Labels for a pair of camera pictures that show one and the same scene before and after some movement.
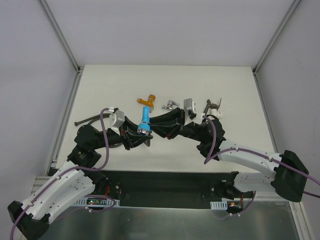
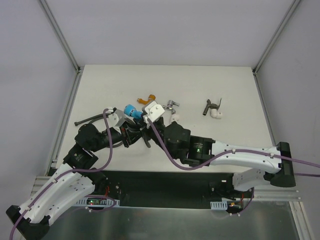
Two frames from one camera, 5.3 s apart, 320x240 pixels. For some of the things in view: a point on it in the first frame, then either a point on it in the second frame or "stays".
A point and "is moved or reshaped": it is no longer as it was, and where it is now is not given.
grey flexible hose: (91, 118) stays
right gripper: (180, 122) -> (152, 131)
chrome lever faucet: (170, 105) stays
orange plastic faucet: (149, 102) stays
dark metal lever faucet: (213, 105) stays
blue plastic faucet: (144, 128) is moved or reshaped
